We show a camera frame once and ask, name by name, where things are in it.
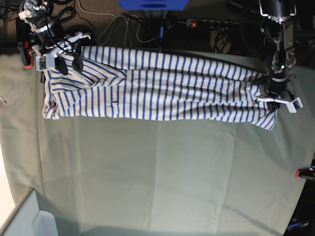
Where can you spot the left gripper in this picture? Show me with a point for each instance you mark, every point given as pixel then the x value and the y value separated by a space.
pixel 274 100

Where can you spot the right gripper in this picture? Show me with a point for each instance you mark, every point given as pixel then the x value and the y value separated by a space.
pixel 53 57

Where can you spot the blue white striped t-shirt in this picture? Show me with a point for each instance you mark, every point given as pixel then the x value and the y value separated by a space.
pixel 129 83

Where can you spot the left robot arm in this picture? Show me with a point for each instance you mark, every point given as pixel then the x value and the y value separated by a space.
pixel 277 27

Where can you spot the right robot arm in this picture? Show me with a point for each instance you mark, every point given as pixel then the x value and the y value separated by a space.
pixel 46 19

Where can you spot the black round stool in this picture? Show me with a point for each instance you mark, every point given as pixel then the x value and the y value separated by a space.
pixel 72 30

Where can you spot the red black left clamp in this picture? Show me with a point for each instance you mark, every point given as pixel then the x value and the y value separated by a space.
pixel 25 52

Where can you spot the red black clamp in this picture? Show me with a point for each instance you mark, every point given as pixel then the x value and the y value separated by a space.
pixel 306 173
pixel 25 52

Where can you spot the red black right clamp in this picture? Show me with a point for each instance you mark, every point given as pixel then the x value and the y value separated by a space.
pixel 306 173

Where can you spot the green table cloth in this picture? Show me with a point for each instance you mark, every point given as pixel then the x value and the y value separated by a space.
pixel 103 176

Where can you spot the white power strip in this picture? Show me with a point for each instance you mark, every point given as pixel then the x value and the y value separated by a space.
pixel 212 24

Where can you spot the white plastic bin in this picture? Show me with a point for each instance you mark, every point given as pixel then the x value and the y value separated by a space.
pixel 27 219

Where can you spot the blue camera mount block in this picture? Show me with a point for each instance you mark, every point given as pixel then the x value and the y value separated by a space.
pixel 153 4

